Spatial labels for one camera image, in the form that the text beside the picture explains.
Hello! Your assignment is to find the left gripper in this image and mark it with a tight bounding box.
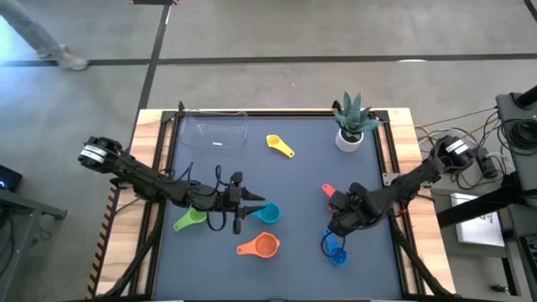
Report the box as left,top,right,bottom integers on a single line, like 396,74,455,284
201,170,267,235

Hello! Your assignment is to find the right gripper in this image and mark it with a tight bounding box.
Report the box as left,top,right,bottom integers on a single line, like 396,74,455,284
327,183,381,236

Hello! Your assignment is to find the teal measuring cup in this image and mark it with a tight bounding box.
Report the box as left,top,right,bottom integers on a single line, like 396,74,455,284
250,201,283,225

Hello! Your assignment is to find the blue measuring cup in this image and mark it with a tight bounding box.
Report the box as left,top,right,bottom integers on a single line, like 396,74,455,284
321,228,348,268

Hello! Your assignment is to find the orange measuring cup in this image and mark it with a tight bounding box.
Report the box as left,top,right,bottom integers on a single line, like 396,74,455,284
236,231,281,259

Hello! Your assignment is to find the green measuring cup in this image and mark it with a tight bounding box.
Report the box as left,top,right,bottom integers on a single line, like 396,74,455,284
173,207,209,232

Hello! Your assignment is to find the yellow measuring cup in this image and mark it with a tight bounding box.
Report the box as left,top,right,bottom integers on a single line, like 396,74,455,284
265,133,296,159

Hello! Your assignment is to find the clear plastic basket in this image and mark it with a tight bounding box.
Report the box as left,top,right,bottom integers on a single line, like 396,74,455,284
180,109,249,159

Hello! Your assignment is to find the white plant pot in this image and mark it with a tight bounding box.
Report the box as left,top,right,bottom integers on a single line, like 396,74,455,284
335,128,365,154

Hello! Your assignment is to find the artificial teal succulent plant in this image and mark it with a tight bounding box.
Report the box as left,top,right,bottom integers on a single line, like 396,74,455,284
333,91,385,135

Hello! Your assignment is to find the white paper sheet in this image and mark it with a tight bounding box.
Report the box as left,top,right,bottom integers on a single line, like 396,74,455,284
451,192,507,247

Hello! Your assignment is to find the yellow-black hazard tape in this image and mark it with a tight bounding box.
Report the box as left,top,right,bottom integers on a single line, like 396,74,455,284
86,184,118,299

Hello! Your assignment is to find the black power adapter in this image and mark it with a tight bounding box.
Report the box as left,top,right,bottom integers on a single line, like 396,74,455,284
476,146,500,180

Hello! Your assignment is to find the grey metal stand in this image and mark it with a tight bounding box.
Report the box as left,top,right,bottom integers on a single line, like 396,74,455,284
0,188,68,290

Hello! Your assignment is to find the black device with blue light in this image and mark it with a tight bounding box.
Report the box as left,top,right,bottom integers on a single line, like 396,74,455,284
0,164,24,194

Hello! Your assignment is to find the person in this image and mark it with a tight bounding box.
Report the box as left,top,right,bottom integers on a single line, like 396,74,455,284
0,0,90,71

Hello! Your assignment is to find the dark blue gripper cable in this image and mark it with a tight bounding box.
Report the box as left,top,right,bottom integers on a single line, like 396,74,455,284
205,164,230,232

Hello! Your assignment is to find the black aluminium table frame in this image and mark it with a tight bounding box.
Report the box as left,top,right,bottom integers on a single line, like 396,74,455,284
86,100,458,302

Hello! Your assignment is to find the black cable coil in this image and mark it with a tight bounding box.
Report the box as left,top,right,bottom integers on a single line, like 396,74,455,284
498,117,537,152

